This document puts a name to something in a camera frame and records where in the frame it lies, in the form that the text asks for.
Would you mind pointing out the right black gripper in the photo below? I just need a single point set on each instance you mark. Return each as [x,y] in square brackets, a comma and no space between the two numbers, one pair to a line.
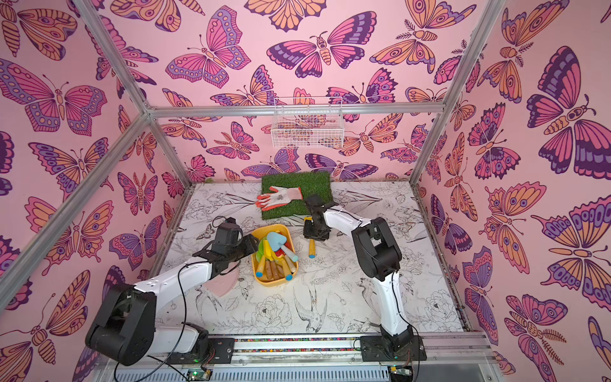
[314,227]

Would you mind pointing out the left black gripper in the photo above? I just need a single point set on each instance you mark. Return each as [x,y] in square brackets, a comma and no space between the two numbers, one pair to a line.
[251,243]

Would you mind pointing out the yellow shovel blue-tipped handle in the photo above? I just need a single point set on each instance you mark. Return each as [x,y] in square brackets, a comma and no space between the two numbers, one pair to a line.
[311,246]

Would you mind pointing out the light blue trowel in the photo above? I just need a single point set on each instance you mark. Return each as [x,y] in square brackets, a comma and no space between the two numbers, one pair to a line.
[277,242]

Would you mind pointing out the red shovel wooden handle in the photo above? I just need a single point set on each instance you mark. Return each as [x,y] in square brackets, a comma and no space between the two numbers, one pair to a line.
[279,270]

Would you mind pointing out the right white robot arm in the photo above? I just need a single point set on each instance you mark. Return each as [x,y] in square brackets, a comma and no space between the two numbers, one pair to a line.
[379,256]

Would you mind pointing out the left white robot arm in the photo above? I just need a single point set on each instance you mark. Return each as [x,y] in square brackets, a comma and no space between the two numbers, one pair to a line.
[125,328]

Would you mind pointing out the green trowel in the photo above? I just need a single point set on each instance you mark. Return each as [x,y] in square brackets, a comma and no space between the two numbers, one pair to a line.
[261,269]

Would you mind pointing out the green artificial grass mat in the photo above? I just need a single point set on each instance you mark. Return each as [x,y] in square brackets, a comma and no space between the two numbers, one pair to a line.
[309,183]

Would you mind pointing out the white orange gardening glove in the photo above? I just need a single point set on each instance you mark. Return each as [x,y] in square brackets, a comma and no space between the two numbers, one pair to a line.
[278,197]

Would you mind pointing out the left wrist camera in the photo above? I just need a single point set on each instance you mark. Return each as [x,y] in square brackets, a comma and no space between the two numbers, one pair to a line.
[229,234]

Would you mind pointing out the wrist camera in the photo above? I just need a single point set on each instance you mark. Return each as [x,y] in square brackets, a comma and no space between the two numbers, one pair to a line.
[314,203]
[229,234]

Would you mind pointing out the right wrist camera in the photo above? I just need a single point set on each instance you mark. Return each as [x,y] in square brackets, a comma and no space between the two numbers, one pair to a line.
[314,203]

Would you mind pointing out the white wire basket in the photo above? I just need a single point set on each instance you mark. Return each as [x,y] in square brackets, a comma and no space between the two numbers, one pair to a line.
[308,122]

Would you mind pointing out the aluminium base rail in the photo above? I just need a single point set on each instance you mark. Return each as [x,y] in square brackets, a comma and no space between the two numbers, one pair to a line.
[323,357]

